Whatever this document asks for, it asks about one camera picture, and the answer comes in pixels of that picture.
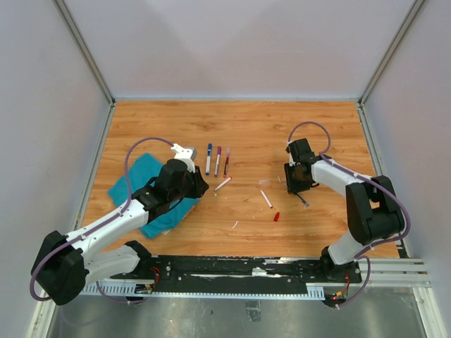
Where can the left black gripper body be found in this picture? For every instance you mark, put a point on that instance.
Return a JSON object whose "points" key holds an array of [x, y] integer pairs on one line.
{"points": [[191, 187]]}

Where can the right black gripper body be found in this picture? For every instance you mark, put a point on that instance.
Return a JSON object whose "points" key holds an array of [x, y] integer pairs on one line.
{"points": [[294, 182]]}

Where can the blue gel pen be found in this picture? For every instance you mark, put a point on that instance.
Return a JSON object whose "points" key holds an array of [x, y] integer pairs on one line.
{"points": [[306, 203]]}

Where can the white blue deli marker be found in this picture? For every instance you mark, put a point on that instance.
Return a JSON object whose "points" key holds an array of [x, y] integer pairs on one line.
{"points": [[208, 165]]}

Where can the white whiteboard marker purple end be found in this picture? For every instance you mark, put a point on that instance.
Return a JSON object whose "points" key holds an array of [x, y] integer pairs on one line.
{"points": [[217, 166]]}

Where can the pink transparent gel pen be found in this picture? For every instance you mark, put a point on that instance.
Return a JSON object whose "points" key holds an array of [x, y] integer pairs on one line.
{"points": [[226, 166]]}

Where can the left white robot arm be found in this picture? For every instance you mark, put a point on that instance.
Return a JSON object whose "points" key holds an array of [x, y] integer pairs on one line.
{"points": [[66, 263]]}

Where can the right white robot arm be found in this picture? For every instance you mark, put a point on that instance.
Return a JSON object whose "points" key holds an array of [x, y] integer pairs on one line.
{"points": [[372, 213]]}

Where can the white pen red end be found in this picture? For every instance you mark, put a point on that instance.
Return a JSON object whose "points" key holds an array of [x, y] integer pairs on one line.
{"points": [[267, 200]]}

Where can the thin white red-end pen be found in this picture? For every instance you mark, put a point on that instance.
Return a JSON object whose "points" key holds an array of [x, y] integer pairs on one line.
{"points": [[226, 181]]}

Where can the teal cloth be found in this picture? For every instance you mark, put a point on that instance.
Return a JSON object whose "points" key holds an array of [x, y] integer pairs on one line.
{"points": [[140, 172]]}

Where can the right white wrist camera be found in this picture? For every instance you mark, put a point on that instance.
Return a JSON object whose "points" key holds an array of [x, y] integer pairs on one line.
{"points": [[289, 148]]}

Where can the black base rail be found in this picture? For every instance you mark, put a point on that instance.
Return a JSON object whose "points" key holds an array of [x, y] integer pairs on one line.
{"points": [[223, 275]]}

